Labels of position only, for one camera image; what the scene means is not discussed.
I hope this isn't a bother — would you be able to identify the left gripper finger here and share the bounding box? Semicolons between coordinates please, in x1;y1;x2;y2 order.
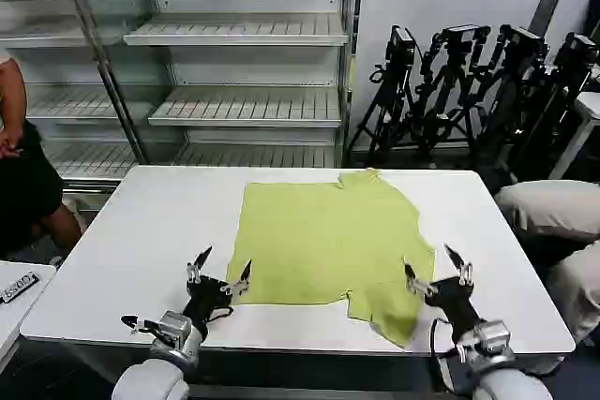
187;244;215;284
219;259;253;296

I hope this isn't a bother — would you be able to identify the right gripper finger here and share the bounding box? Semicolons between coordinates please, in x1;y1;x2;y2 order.
443;244;473;287
403;262;435;297

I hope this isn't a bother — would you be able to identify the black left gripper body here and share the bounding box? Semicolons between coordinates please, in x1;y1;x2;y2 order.
181;275;234;327

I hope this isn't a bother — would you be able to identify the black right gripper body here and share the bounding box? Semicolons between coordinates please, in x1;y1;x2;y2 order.
423;275;483;333

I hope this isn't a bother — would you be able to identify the person's hand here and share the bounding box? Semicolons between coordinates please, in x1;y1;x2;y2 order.
0;129;25;160

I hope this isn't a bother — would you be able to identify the large white table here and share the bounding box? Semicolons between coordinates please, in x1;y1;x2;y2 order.
20;165;578;357

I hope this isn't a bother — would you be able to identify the green short-sleeved shirt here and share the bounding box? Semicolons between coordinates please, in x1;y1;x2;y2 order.
225;167;437;350

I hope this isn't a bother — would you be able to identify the person's leg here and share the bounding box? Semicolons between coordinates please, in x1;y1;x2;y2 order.
545;239;600;346
493;179;600;244

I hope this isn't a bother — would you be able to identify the black number plate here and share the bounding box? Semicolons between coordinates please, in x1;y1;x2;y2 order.
1;270;38;304

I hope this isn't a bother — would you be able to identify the small white desk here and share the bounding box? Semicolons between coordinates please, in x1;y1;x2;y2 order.
0;259;58;341

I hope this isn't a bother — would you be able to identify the person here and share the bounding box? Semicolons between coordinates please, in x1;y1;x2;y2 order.
0;47;84;271

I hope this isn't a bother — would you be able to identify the small white side table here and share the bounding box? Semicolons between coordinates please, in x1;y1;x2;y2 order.
547;89;600;181

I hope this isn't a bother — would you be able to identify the empty white display shelf unit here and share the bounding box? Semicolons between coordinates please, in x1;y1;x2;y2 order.
0;0;365;182

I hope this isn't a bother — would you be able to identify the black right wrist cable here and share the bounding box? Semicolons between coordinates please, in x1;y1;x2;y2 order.
429;317;466;360

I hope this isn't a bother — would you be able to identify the black tripod with camera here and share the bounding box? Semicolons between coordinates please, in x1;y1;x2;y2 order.
348;23;419;158
537;31;600;178
411;23;491;163
476;22;550;172

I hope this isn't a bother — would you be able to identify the steel rack post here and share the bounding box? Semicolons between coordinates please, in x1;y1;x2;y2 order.
48;0;149;165

